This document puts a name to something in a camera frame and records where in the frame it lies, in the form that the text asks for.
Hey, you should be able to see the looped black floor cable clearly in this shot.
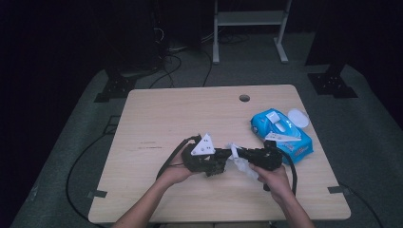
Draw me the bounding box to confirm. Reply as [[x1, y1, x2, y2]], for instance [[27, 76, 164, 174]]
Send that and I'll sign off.
[[147, 52, 183, 89]]

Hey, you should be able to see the cable bundle under stand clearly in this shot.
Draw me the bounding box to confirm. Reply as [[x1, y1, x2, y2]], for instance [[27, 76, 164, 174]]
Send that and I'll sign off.
[[199, 28, 251, 46]]

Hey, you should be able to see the white metal stand frame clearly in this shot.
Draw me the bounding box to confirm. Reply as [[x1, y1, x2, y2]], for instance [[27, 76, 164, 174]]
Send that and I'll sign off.
[[212, 0, 293, 65]]

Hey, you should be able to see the white round plastic lid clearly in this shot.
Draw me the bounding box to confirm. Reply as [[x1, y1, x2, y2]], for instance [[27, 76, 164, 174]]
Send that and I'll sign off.
[[287, 107, 311, 129]]

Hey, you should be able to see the black stand base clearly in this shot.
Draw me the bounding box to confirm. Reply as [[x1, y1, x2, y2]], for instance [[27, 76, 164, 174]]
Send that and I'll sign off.
[[306, 63, 359, 99], [93, 66, 138, 104]]

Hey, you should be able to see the person's left hand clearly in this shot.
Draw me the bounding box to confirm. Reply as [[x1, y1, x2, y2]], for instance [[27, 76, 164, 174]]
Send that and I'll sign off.
[[156, 144, 198, 187]]

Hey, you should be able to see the long black floor cable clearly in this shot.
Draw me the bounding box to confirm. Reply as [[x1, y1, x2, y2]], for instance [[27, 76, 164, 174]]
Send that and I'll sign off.
[[65, 115, 122, 224]]

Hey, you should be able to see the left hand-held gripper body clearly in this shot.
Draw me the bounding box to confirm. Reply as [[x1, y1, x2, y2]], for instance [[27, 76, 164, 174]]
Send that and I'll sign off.
[[182, 132, 224, 174]]

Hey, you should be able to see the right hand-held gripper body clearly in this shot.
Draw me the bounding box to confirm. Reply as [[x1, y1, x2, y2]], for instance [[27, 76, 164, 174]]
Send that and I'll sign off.
[[252, 131, 302, 173]]

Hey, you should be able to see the thin black floor cable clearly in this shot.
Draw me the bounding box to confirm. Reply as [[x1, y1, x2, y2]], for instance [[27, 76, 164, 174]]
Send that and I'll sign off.
[[201, 49, 214, 88]]

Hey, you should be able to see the person's right hand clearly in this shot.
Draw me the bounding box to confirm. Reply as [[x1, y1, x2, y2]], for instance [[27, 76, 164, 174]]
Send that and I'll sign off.
[[248, 162, 295, 205]]

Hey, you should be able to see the blue wet wipe packet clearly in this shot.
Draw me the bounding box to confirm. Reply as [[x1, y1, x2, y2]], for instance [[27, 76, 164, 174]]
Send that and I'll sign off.
[[250, 107, 315, 165]]

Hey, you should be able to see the grey tape piece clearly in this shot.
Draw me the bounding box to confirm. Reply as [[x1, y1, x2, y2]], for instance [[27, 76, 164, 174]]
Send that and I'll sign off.
[[327, 185, 351, 195], [86, 189, 108, 200]]

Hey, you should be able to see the white wet wipe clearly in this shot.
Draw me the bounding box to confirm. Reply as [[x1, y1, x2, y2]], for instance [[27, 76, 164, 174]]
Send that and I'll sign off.
[[226, 142, 260, 181]]

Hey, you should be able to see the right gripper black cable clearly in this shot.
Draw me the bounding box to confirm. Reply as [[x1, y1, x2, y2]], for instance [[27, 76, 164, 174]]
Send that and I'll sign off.
[[262, 147, 298, 197]]

